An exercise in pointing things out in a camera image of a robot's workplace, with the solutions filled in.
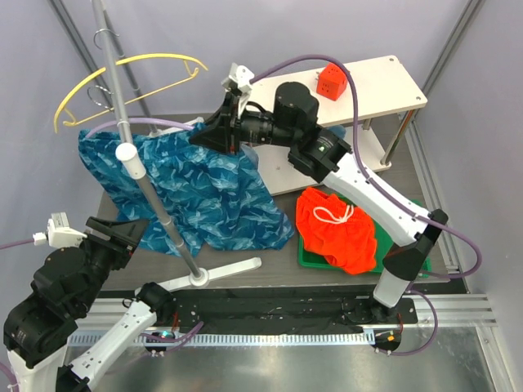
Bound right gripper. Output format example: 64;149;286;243
189;93;297;158

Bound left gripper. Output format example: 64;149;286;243
75;214;150;310

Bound yellow clothes hanger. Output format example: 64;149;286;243
52;52;208;134

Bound orange shorts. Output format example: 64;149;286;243
295;187;378;274

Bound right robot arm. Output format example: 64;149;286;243
190;82;448;323

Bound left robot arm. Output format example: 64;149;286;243
3;217;176;391

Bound purple clothes hanger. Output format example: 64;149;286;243
83;117;203;138

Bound blue patterned shorts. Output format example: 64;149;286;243
78;130;294;256

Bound grey clothes rack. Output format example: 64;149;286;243
90;0;262;290

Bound red cube power socket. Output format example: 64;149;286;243
316;63;347;101

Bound green plastic tray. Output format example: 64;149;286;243
297;198;434;278

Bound white two-tier shelf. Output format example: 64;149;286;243
250;56;427;196

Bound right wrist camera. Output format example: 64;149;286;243
221;63;254;95

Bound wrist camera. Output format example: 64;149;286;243
33;212;87;248
221;63;254;95

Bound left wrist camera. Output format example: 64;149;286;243
33;212;87;248

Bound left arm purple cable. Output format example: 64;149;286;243
0;236;205;389

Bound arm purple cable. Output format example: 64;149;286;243
251;55;484;356
0;236;205;389

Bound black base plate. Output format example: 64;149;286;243
169;287;418;329

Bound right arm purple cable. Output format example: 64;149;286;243
251;55;484;356

